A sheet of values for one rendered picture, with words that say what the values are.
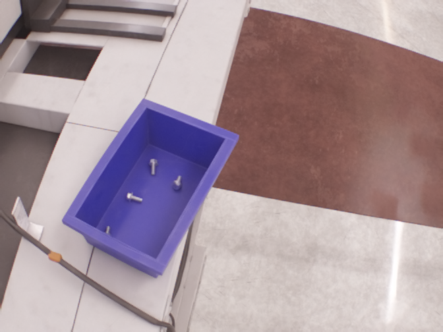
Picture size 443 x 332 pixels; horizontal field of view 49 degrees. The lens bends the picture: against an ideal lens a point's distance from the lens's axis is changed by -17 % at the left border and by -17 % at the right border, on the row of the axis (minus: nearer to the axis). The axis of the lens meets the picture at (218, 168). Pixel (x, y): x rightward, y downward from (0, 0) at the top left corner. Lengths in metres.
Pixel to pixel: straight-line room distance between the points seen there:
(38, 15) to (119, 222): 0.51
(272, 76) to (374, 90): 0.45
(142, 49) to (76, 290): 0.48
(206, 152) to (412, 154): 1.40
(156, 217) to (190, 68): 0.30
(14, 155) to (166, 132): 0.31
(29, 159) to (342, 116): 1.41
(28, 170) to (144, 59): 0.29
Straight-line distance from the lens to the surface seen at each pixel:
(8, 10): 1.03
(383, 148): 2.08
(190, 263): 1.22
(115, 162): 0.77
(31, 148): 0.98
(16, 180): 0.95
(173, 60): 0.99
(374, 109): 2.19
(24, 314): 0.76
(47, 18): 1.08
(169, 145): 0.84
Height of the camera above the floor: 1.53
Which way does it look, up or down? 55 degrees down
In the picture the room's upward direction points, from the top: 8 degrees clockwise
